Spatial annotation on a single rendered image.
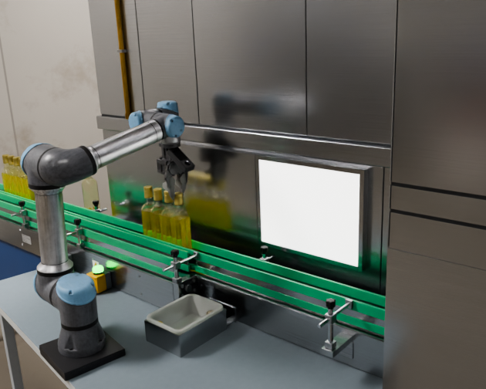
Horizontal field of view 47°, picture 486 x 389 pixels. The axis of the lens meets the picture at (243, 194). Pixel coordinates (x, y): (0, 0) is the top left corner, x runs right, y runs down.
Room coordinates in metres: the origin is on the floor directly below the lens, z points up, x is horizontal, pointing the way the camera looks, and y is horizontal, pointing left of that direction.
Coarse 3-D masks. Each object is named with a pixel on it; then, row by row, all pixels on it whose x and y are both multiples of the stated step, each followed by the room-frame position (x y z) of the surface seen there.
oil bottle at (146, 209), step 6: (144, 204) 2.13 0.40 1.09; (150, 204) 2.12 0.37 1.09; (144, 210) 2.12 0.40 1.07; (150, 210) 2.10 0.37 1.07; (144, 216) 2.12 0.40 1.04; (144, 222) 2.12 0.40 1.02; (150, 222) 2.10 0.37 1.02; (144, 228) 2.12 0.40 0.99; (150, 228) 2.10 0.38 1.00; (144, 234) 2.13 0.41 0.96; (150, 234) 2.10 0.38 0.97
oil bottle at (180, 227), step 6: (174, 216) 2.00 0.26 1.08; (180, 216) 1.99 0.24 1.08; (186, 216) 2.01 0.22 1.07; (174, 222) 2.00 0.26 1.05; (180, 222) 1.99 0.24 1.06; (186, 222) 2.01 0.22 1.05; (174, 228) 2.01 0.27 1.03; (180, 228) 1.99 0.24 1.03; (186, 228) 2.01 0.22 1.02; (174, 234) 2.01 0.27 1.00; (180, 234) 1.99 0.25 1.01; (186, 234) 2.00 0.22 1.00; (174, 240) 2.01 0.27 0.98; (180, 240) 1.99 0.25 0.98; (186, 240) 2.00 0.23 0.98; (186, 246) 2.00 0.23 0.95
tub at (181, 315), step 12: (180, 300) 1.78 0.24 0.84; (192, 300) 1.81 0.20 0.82; (204, 300) 1.77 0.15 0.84; (156, 312) 1.70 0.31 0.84; (168, 312) 1.73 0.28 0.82; (180, 312) 1.77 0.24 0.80; (192, 312) 1.81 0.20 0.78; (204, 312) 1.77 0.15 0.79; (216, 312) 1.68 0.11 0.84; (156, 324) 1.62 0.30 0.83; (168, 324) 1.72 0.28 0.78; (180, 324) 1.73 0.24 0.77; (192, 324) 1.60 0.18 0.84
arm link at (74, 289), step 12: (72, 276) 1.63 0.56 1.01; (84, 276) 1.64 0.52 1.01; (60, 288) 1.57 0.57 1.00; (72, 288) 1.57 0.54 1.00; (84, 288) 1.58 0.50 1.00; (60, 300) 1.56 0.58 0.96; (72, 300) 1.55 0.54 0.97; (84, 300) 1.56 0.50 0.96; (60, 312) 1.57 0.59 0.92; (72, 312) 1.55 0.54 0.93; (84, 312) 1.56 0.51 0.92; (96, 312) 1.61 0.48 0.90; (72, 324) 1.55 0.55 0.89; (84, 324) 1.56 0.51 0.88
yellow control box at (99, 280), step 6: (90, 276) 2.06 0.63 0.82; (96, 276) 2.04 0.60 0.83; (102, 276) 2.05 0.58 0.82; (108, 276) 2.07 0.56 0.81; (96, 282) 2.03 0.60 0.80; (102, 282) 2.05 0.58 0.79; (108, 282) 2.07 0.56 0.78; (96, 288) 2.03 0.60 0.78; (102, 288) 2.04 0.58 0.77; (108, 288) 2.07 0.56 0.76
